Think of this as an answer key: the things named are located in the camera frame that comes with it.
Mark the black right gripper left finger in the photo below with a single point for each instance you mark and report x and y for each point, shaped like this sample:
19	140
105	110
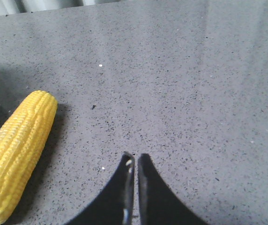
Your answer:
114	204

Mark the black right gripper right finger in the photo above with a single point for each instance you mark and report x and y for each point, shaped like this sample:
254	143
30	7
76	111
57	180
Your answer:
158	205

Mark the yellow corn cob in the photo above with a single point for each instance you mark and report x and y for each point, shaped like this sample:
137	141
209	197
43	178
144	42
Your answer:
22	140

